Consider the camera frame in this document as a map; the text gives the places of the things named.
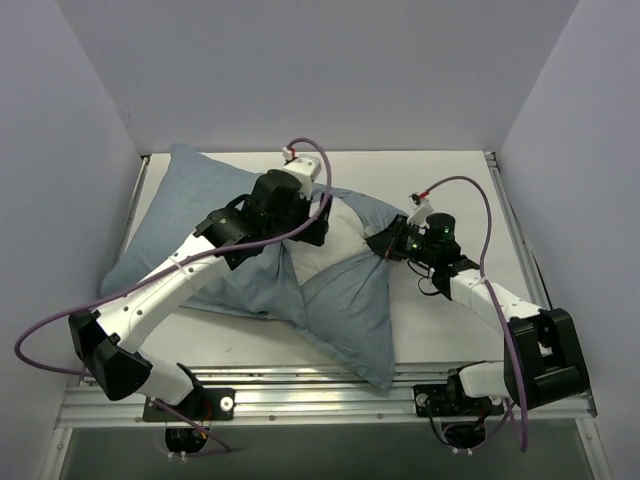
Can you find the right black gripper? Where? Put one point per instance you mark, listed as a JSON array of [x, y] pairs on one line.
[[391, 237]]

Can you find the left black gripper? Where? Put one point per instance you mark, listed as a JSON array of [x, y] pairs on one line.
[[317, 220]]

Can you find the white pillow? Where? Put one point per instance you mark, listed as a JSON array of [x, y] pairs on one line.
[[346, 238]]

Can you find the grey striped pillowcase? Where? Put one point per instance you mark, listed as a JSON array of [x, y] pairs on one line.
[[343, 311]]

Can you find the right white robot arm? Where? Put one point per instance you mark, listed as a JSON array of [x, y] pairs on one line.
[[543, 361]]

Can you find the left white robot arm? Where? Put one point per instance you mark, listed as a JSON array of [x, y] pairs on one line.
[[108, 338]]

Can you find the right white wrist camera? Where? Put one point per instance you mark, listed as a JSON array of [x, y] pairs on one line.
[[422, 208]]

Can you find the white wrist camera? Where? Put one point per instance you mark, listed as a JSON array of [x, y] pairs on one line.
[[304, 167], [422, 208]]

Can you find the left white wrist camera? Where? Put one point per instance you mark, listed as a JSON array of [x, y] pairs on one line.
[[304, 167]]

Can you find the right aluminium side rail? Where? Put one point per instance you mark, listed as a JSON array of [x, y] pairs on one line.
[[528, 264]]

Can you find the aluminium front rail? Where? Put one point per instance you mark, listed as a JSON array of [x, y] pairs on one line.
[[270, 396]]

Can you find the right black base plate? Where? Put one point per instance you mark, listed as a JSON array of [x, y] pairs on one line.
[[434, 400]]

